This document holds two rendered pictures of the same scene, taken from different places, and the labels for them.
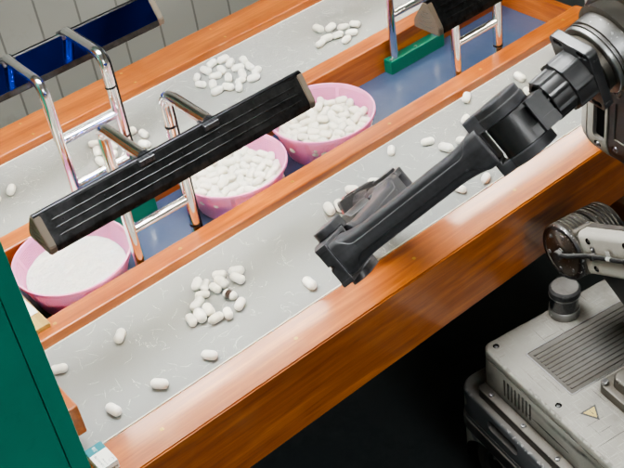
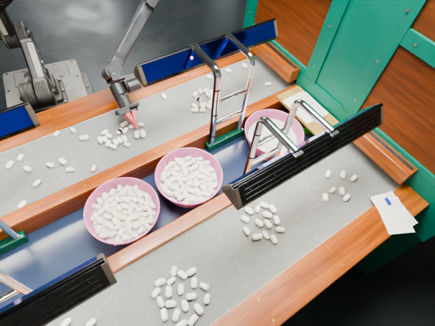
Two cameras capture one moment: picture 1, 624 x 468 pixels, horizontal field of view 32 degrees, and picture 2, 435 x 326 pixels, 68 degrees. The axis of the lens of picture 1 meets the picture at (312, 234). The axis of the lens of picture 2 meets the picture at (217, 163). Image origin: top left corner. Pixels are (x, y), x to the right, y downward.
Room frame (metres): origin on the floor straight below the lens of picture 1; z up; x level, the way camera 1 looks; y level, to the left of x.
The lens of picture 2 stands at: (2.82, 0.18, 1.84)
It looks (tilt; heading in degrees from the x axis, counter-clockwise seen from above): 55 degrees down; 173
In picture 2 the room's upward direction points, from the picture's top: 8 degrees clockwise
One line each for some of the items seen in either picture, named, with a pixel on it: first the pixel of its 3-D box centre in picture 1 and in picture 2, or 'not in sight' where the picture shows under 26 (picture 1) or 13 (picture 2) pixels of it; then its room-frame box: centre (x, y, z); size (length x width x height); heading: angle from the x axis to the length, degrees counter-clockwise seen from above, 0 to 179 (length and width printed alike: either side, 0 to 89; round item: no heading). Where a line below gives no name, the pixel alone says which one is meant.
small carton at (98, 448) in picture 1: (101, 459); not in sight; (1.30, 0.43, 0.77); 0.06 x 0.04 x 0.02; 34
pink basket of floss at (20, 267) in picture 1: (76, 270); (272, 137); (1.89, 0.53, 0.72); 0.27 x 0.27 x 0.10
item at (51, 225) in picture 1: (176, 153); (211, 47); (1.76, 0.23, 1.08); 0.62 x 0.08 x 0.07; 124
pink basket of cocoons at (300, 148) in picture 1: (323, 127); (124, 214); (2.29, -0.07, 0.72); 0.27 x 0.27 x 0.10
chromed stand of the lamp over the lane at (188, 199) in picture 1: (175, 208); (219, 95); (1.82, 0.27, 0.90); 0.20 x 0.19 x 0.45; 124
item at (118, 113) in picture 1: (78, 136); (280, 162); (2.16, 0.49, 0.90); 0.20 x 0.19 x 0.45; 124
